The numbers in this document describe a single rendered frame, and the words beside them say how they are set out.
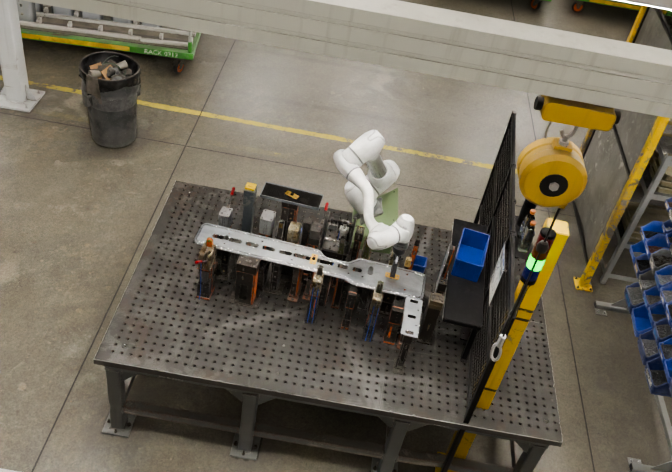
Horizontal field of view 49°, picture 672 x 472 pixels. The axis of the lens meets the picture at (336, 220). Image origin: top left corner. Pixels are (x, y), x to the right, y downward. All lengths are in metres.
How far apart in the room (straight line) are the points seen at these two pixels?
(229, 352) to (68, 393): 1.21
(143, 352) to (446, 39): 3.08
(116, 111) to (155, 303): 2.51
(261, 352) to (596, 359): 2.66
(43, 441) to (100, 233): 1.81
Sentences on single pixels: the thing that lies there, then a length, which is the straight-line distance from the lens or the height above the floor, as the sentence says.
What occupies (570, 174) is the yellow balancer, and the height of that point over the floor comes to 3.11.
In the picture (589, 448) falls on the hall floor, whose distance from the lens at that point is 5.32.
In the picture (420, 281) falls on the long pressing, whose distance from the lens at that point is 4.38.
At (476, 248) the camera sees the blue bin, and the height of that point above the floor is 1.03.
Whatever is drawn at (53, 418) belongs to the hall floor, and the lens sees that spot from 4.91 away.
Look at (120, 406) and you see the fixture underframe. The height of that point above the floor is 0.25.
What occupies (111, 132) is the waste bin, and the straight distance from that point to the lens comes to 6.71.
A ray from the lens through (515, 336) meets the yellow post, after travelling 3.84.
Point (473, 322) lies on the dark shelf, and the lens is 4.22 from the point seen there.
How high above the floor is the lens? 4.00
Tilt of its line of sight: 40 degrees down
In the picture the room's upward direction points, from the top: 11 degrees clockwise
